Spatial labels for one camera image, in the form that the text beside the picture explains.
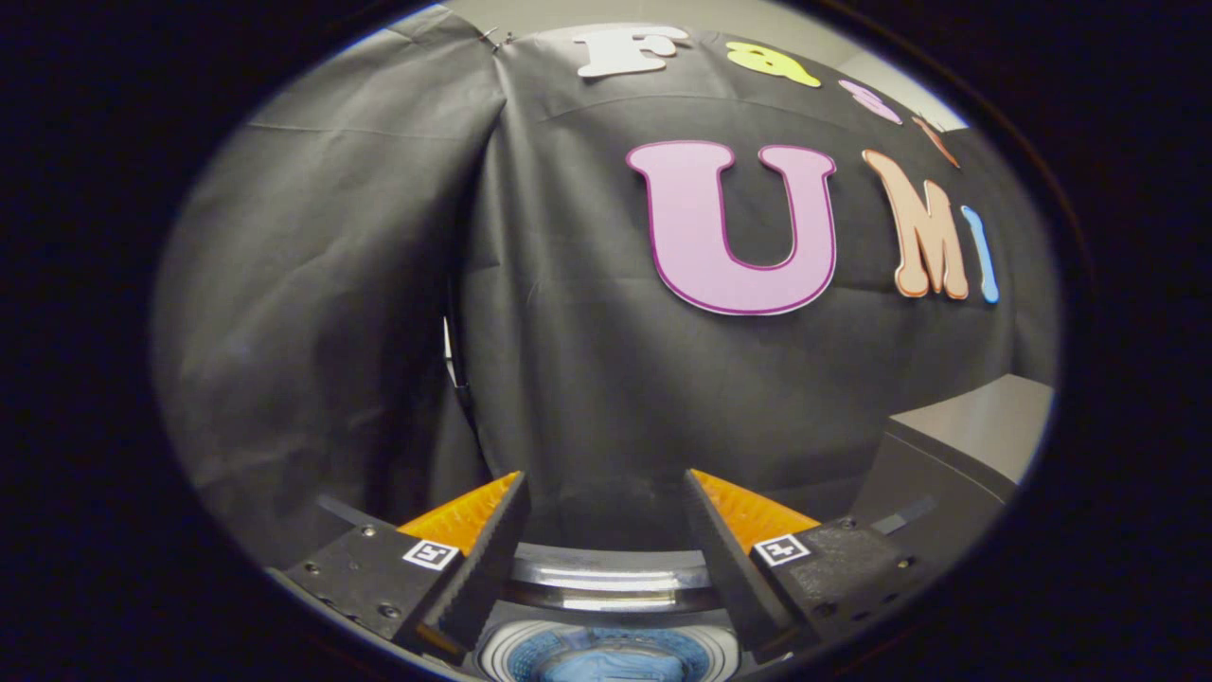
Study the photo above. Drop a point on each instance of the white cabinet with grey top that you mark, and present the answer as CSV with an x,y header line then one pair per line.
x,y
975,426

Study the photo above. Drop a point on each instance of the black backdrop cloth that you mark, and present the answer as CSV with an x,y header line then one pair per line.
x,y
312,284

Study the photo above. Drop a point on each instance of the light blue shirt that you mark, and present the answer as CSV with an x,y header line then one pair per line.
x,y
606,668

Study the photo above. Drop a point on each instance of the dark washing machine lid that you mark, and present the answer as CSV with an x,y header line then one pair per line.
x,y
606,578

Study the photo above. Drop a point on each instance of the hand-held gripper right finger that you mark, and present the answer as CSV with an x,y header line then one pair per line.
x,y
734,568

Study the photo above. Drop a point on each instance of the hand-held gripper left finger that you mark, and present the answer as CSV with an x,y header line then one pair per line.
x,y
483,568

